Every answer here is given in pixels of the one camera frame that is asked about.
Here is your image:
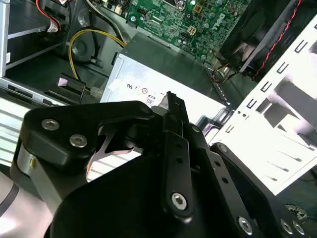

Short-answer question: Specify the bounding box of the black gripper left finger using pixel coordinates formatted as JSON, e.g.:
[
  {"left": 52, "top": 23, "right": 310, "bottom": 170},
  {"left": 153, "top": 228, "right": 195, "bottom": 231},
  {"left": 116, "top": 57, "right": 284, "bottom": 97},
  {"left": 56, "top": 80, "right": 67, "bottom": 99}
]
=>
[{"left": 21, "top": 91, "right": 196, "bottom": 222}]

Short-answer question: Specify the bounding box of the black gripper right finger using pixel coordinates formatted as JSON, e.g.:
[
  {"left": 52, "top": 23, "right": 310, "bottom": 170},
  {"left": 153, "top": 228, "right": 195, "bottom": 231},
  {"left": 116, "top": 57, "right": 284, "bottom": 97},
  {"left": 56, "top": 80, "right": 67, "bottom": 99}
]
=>
[{"left": 176, "top": 97, "right": 308, "bottom": 238}]

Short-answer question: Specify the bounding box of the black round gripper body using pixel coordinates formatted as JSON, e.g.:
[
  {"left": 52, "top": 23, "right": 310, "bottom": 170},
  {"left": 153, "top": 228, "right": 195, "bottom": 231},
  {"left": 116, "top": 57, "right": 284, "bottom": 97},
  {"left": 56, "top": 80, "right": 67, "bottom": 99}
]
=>
[{"left": 46, "top": 148, "right": 231, "bottom": 238}]

